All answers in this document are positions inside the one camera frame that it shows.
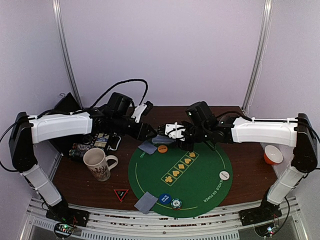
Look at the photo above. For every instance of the white dealer button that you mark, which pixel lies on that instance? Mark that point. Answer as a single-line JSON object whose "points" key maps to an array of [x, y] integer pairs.
{"points": [[224, 175]]}

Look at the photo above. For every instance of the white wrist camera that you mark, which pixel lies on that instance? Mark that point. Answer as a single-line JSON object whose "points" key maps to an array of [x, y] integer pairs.
{"points": [[172, 131], [141, 110]]}

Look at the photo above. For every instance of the blue playing card deck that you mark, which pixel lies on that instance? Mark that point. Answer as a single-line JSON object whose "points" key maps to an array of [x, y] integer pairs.
{"points": [[162, 140]]}

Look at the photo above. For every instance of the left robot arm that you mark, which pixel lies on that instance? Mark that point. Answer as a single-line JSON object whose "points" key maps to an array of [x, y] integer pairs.
{"points": [[29, 130]]}

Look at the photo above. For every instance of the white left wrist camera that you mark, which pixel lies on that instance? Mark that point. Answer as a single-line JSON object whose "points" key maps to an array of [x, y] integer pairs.
{"points": [[141, 110]]}

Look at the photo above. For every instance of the orange big blind button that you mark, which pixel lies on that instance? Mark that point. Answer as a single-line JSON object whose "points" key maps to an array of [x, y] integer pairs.
{"points": [[162, 149]]}

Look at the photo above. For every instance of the red black triangle token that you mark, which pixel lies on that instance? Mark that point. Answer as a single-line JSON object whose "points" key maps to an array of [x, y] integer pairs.
{"points": [[120, 194]]}

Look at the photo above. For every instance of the white floral mug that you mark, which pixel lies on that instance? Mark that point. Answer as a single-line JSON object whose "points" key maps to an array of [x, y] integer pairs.
{"points": [[100, 164]]}

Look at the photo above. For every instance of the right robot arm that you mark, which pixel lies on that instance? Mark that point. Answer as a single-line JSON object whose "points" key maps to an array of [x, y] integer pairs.
{"points": [[234, 127]]}

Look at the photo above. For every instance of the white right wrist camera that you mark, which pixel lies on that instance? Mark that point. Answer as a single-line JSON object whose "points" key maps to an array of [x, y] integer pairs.
{"points": [[172, 131]]}

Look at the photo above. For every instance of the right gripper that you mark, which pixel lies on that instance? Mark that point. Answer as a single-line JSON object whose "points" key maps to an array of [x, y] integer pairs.
{"points": [[227, 139]]}

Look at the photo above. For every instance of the right aluminium frame post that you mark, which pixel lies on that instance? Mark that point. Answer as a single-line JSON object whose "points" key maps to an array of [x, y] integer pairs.
{"points": [[258, 59]]}

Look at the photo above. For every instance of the dealt card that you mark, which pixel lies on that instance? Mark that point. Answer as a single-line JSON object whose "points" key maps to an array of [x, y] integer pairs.
{"points": [[146, 202], [148, 147]]}

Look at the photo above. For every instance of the blue playing card box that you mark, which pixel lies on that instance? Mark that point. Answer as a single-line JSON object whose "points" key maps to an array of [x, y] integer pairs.
{"points": [[101, 140]]}

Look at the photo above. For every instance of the round green poker mat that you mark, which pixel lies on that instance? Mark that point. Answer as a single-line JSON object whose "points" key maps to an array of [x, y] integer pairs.
{"points": [[191, 176]]}

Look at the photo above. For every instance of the orange bowl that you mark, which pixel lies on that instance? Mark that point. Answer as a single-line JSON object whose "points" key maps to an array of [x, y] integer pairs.
{"points": [[272, 155]]}

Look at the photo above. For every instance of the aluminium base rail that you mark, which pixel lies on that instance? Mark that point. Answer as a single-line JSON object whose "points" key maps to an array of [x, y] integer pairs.
{"points": [[222, 223]]}

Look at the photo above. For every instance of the blue small blind button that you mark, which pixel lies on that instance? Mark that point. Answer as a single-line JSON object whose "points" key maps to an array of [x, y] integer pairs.
{"points": [[164, 198]]}

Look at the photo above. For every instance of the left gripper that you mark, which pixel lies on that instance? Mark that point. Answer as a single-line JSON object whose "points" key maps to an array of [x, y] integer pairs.
{"points": [[143, 129]]}

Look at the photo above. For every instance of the aluminium frame post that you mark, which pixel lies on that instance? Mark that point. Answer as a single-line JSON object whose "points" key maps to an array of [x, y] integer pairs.
{"points": [[65, 53], [258, 59]]}

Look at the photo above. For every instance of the left aluminium frame post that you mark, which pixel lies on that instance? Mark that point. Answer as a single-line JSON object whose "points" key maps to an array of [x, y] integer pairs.
{"points": [[65, 53]]}

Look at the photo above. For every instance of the front poker chip row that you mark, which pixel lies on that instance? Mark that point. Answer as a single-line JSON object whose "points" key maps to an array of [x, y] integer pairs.
{"points": [[78, 150]]}

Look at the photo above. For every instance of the blue poker chip stack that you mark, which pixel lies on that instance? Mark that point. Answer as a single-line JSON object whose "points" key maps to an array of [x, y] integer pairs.
{"points": [[176, 204]]}

